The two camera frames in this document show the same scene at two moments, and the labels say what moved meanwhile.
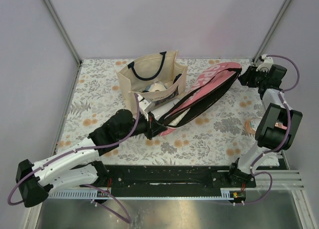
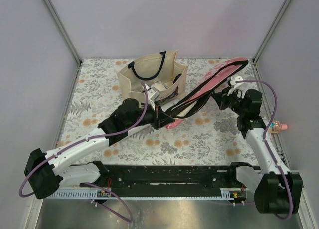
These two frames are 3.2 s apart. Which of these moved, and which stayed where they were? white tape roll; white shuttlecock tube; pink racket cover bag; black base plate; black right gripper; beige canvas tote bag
Moved: black right gripper; pink racket cover bag
Stayed: white shuttlecock tube; white tape roll; black base plate; beige canvas tote bag
